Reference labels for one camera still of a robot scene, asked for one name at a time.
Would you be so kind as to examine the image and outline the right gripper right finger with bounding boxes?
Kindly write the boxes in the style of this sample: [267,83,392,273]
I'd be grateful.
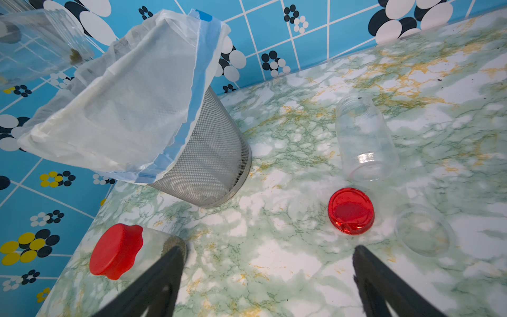
[353,245,444,316]

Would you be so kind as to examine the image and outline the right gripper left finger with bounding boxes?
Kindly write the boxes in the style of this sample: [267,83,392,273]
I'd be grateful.
[95,246,184,316]

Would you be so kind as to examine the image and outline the red knobbed jar lid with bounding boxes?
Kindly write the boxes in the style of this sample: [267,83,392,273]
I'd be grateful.
[89,223,144,280]

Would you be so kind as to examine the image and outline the clear jar with mung beans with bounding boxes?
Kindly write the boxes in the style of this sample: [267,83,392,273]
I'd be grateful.
[335,93,400,182]

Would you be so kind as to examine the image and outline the lidless clear jar beans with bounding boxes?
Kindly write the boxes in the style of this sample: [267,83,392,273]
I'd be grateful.
[1,9,95,90]

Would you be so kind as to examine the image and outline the round clear plastic lid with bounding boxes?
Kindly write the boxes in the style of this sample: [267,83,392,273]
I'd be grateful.
[394,203,457,258]

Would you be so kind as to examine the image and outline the grey trash bin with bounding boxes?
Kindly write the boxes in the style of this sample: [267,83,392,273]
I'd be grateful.
[151,88,252,208]

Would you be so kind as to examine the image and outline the white plastic bin liner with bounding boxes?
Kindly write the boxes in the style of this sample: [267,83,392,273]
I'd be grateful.
[17,10,231,185]

